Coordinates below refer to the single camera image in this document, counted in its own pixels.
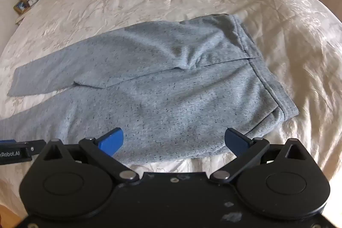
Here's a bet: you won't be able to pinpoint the cream nightstand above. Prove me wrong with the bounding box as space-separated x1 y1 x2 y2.
15 0 54 26

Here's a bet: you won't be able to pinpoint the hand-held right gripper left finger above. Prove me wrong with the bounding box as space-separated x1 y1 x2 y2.
38 128 140 182

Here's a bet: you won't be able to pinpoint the grey pants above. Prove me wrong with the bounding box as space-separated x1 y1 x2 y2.
0 13 299 164

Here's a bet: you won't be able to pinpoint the small blue picture frame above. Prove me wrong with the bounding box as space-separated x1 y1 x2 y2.
14 0 30 15

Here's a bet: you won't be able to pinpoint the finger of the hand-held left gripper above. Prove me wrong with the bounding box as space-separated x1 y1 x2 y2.
0 139 45 157

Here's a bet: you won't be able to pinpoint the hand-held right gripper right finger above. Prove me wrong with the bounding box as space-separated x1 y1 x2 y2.
210 128 309 184

